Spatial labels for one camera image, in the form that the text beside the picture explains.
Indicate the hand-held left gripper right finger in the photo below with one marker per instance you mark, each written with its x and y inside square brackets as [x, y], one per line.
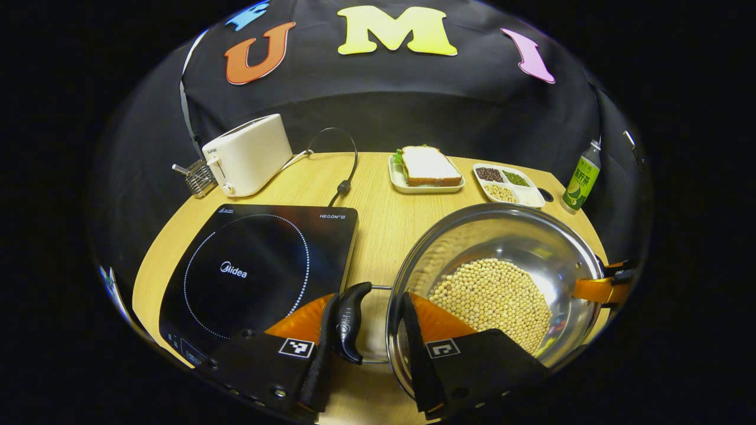
[422, 366]

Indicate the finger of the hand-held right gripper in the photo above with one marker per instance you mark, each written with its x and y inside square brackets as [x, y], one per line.
[596, 290]
[620, 268]

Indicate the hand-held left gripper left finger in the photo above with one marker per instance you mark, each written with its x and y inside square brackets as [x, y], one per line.
[322, 366]

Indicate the stainless steel pot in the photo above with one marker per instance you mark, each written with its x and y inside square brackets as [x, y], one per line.
[531, 236]

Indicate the pile of soybeans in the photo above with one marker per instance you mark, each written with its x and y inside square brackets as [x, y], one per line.
[490, 295]

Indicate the black induction cooktop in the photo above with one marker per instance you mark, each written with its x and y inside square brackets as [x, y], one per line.
[266, 248]

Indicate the green drink bottle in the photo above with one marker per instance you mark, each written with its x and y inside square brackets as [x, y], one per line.
[580, 183]

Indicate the black table grommet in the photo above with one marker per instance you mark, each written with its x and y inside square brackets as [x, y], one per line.
[546, 195]

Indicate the white divided bean dish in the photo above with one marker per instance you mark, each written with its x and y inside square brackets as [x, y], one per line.
[527, 198]

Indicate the white rectangular plate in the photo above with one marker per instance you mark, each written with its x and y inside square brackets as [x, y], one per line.
[398, 182]

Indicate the sandwich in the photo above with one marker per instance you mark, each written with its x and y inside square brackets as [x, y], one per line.
[428, 165]

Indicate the white toaster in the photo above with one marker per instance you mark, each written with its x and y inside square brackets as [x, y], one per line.
[254, 156]

